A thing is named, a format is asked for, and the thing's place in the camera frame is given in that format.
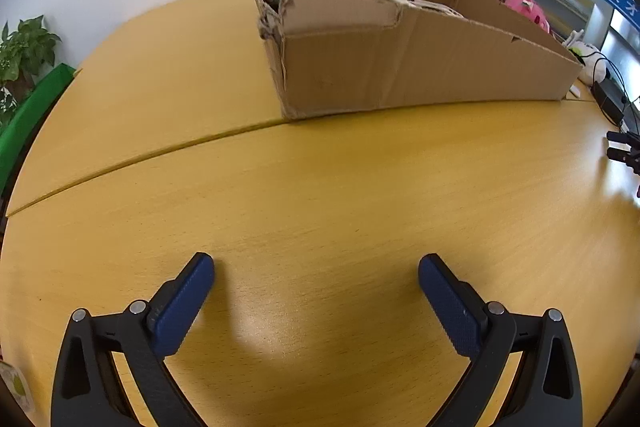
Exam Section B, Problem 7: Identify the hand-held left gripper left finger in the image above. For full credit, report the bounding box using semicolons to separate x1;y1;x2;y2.
50;251;216;427

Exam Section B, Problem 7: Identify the cream flat object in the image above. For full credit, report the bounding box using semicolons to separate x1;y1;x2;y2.
388;0;466;18

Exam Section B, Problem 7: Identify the green board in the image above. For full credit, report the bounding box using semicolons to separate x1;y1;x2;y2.
0;63;77;204

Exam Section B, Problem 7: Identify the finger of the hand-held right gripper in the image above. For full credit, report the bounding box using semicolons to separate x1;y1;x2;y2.
606;130;640;148
606;146;640;178

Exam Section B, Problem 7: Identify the brown cardboard box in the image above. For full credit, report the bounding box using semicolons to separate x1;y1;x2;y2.
251;0;585;122

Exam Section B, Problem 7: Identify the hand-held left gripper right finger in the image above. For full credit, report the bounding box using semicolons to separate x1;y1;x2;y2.
418;253;584;427

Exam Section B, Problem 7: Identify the green potted plant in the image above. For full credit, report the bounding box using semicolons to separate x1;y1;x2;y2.
0;15;63;128

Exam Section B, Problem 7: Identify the white packet green print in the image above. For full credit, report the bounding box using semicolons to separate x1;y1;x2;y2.
0;359;34;414

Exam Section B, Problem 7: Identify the pink plush toy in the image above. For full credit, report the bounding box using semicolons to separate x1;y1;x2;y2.
502;0;552;35

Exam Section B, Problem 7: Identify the black power adapter with cables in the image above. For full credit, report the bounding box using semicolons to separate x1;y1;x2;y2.
570;48;632;105

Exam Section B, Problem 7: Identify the white plush toy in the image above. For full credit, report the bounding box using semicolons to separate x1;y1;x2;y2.
561;29;612;86

